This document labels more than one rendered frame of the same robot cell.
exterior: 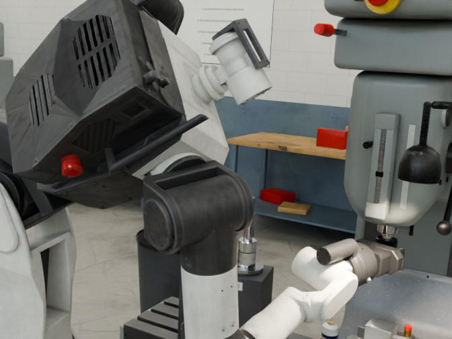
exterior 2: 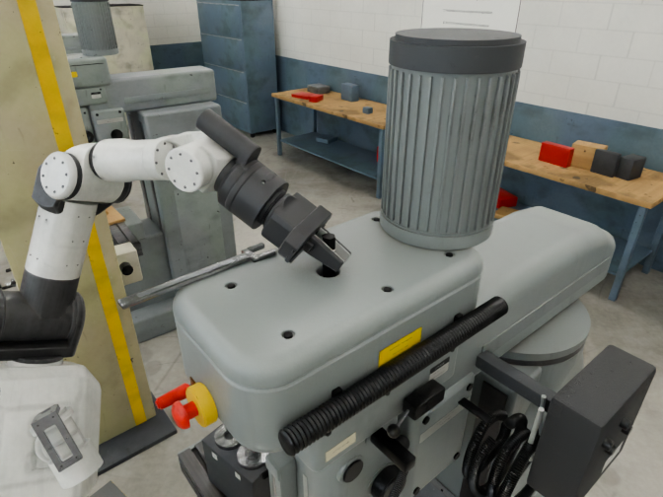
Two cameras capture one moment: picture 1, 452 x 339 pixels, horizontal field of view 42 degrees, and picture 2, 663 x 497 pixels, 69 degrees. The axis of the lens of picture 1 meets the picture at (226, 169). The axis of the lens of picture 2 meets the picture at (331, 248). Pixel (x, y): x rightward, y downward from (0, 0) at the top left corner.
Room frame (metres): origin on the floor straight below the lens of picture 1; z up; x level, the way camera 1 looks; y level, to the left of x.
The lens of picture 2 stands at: (0.66, -0.60, 2.28)
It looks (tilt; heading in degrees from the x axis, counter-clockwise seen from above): 29 degrees down; 21
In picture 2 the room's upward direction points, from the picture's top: straight up
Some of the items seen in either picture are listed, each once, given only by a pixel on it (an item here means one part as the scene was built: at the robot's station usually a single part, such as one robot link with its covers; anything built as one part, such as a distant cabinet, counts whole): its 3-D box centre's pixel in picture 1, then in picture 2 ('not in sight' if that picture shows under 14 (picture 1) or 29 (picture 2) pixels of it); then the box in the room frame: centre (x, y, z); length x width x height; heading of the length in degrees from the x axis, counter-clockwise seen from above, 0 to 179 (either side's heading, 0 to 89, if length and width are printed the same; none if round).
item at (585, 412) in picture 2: not in sight; (593, 428); (1.34, -0.80, 1.62); 0.20 x 0.09 x 0.21; 151
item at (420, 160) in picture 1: (420, 162); not in sight; (1.01, -0.34, 1.48); 0.07 x 0.07 x 0.06
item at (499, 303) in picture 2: not in sight; (409, 361); (1.20, -0.51, 1.79); 0.45 x 0.04 x 0.04; 151
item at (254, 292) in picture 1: (225, 297); (244, 466); (1.44, -0.02, 1.02); 0.22 x 0.12 x 0.20; 72
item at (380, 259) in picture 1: (363, 261); not in sight; (1.18, -0.30, 1.23); 0.13 x 0.12 x 0.10; 46
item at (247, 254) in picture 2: not in sight; (201, 273); (1.16, -0.19, 1.89); 0.24 x 0.04 x 0.01; 152
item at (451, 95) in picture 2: not in sight; (444, 138); (1.46, -0.49, 2.05); 0.20 x 0.20 x 0.32
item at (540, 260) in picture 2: not in sight; (494, 282); (1.68, -0.61, 1.66); 0.80 x 0.23 x 0.20; 151
